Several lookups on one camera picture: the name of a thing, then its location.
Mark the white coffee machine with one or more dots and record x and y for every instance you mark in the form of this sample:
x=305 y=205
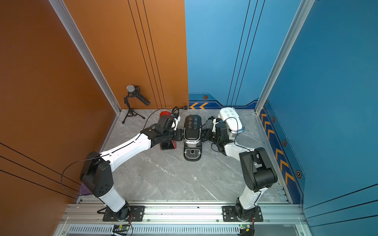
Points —
x=233 y=122

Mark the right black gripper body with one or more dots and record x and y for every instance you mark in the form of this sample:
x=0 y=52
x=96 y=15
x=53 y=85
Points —
x=211 y=136

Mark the circuit board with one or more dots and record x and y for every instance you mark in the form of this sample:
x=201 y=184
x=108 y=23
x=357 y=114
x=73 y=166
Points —
x=249 y=231
x=121 y=230

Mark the grey microfibre cloth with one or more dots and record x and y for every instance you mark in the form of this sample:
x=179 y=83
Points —
x=207 y=127

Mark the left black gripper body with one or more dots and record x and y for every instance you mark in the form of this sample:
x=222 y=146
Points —
x=178 y=135

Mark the red capsule coffee machine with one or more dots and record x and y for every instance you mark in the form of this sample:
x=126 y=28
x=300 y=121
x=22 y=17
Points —
x=170 y=124

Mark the left circuit board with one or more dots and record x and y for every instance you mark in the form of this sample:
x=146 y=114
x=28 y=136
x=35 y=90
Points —
x=121 y=230

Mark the purple toy cube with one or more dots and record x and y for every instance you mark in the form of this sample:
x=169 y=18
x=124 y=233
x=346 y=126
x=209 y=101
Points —
x=84 y=190

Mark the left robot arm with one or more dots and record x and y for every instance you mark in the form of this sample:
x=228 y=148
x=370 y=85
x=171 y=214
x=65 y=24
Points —
x=98 y=168

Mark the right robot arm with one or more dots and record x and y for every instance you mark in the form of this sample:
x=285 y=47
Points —
x=257 y=169

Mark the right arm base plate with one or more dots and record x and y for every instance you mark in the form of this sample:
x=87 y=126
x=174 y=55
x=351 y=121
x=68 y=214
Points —
x=235 y=213

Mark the right circuit board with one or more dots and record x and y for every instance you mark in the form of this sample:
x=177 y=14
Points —
x=249 y=231

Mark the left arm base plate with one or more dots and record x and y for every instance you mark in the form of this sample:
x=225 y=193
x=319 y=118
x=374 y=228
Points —
x=126 y=214

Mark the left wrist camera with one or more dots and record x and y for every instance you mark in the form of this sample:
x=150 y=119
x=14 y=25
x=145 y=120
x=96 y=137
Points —
x=175 y=122

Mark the black coffee machine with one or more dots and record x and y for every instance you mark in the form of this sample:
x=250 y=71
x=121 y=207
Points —
x=193 y=138

